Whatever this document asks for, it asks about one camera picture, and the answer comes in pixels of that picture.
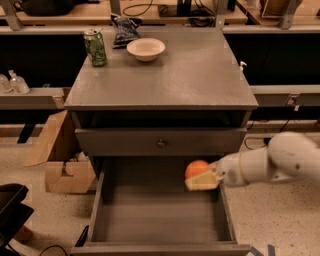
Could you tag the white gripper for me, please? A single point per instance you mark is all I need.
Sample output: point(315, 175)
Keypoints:
point(230, 170)

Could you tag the orange fruit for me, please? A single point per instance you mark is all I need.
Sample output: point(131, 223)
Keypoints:
point(195, 168)

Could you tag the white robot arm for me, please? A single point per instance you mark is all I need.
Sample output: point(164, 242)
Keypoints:
point(289, 156)

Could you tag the grey drawer cabinet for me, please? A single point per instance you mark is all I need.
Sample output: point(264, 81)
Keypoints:
point(194, 83)

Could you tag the open grey middle drawer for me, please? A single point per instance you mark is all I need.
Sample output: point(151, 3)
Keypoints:
point(142, 208)

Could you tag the grey top drawer with knob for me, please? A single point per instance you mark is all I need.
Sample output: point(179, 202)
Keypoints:
point(159, 142)

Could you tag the small white pump bottle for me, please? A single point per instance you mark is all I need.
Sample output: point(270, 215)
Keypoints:
point(242, 65)

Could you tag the white ceramic bowl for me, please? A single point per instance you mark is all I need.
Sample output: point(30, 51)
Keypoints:
point(146, 49)

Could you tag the brown cardboard box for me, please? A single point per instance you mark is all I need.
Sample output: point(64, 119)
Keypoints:
point(67, 170)

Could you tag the blue chip bag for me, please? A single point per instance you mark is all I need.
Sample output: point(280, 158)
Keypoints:
point(126, 30)

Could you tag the green soda can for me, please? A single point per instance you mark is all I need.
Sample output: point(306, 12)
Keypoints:
point(95, 49)

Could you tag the black chair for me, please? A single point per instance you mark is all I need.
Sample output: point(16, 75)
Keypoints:
point(13, 215)

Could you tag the black bag on desk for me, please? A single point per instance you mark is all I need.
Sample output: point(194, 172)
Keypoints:
point(47, 7)

